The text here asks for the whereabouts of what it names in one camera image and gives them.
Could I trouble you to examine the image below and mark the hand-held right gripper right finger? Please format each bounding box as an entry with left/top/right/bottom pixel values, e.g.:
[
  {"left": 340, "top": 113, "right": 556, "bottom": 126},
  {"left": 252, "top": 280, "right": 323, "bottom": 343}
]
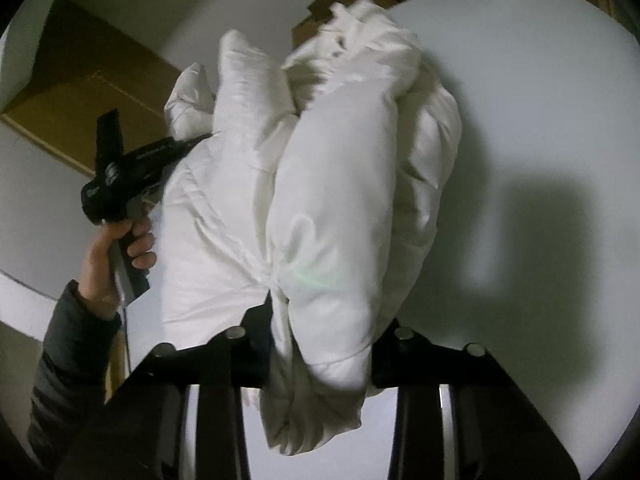
[{"left": 371, "top": 319, "right": 582, "bottom": 480}]

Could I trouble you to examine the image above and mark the large brown cardboard box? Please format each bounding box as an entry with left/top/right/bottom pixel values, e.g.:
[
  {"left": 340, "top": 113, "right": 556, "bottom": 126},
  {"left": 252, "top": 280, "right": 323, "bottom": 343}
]
[{"left": 0, "top": 0, "right": 187, "bottom": 177}]

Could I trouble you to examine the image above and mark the white puffer jacket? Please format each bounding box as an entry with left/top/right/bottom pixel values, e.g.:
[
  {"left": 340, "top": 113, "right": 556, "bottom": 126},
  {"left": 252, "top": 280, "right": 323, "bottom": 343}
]
[{"left": 162, "top": 0, "right": 463, "bottom": 457}]

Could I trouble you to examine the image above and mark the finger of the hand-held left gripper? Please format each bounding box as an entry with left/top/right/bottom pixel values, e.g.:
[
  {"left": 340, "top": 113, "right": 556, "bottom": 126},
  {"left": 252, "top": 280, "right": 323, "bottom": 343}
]
[
  {"left": 96, "top": 108, "right": 125, "bottom": 174},
  {"left": 169, "top": 132, "right": 216, "bottom": 159}
]

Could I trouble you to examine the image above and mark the person's left hand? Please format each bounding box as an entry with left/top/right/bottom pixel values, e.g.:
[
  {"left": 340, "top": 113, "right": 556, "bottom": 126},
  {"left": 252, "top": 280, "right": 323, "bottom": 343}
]
[{"left": 79, "top": 214, "right": 157, "bottom": 322}]

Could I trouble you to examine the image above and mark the person's left forearm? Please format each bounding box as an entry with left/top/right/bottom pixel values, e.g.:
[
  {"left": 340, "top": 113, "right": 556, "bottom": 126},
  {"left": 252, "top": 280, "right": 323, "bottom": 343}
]
[{"left": 27, "top": 280, "right": 123, "bottom": 466}]

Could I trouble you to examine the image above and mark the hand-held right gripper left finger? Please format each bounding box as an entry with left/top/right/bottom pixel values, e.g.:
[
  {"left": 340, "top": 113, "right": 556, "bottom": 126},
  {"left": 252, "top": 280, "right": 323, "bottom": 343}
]
[{"left": 55, "top": 294, "right": 275, "bottom": 480}]

